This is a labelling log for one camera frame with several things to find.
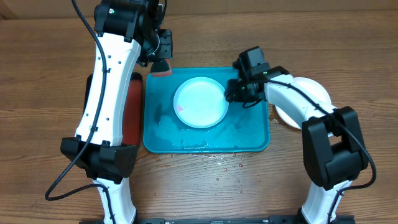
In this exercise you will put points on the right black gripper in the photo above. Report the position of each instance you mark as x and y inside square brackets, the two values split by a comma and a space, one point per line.
[234, 95]

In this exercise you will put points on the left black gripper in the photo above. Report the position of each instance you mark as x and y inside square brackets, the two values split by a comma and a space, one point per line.
[168, 52]

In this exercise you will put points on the green and orange sponge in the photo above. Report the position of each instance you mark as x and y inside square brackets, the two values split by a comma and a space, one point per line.
[161, 68]

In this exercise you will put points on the light blue plate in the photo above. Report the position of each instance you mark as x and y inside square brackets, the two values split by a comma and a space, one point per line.
[200, 103]

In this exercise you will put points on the white plate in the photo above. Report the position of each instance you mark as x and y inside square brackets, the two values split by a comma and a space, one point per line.
[314, 88]

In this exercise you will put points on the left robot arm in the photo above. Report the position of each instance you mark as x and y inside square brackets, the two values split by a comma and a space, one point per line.
[126, 33]

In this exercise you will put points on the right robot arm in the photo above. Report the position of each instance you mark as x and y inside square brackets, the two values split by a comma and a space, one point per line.
[333, 148]

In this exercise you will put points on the teal plastic tray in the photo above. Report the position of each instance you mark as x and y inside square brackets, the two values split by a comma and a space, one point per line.
[241, 130]

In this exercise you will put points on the black red-lined tray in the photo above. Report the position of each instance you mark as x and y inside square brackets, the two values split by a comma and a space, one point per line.
[132, 111]

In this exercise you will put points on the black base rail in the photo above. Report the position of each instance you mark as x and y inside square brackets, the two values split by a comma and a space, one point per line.
[273, 219]

